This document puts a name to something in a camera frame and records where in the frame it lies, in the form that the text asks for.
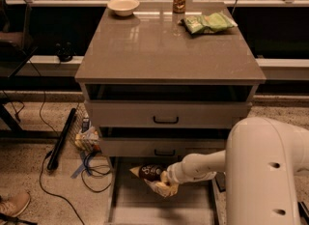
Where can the yellow-white gripper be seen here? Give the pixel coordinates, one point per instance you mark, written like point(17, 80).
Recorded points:
point(173, 173)

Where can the black power adapter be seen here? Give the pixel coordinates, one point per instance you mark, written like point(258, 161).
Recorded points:
point(220, 181)

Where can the tan shoe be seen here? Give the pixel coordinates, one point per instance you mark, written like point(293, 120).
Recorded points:
point(15, 205)

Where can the black chair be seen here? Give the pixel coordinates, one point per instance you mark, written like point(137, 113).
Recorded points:
point(16, 43)

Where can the black bar on floor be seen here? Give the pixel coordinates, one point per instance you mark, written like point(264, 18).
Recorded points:
point(53, 161)

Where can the green chip bag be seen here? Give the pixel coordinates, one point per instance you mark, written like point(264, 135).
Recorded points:
point(207, 24)

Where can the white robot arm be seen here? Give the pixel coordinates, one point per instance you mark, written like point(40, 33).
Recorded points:
point(261, 158)

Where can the top drawer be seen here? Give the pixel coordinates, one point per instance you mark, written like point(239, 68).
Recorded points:
point(155, 114)

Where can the wire basket with items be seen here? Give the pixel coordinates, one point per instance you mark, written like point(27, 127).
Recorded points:
point(86, 136)

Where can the open bottom drawer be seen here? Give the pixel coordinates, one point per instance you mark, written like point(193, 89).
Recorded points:
point(132, 202)

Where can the white bowl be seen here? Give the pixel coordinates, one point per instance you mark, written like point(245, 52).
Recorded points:
point(123, 7)

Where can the grey drawer cabinet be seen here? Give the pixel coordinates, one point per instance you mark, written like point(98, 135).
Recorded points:
point(149, 56)

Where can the brown chip bag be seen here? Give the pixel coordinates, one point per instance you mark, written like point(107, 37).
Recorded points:
point(149, 173)

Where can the black object on ledge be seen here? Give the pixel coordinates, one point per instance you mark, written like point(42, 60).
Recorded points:
point(64, 52)

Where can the middle drawer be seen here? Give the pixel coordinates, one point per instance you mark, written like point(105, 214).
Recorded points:
point(151, 147)

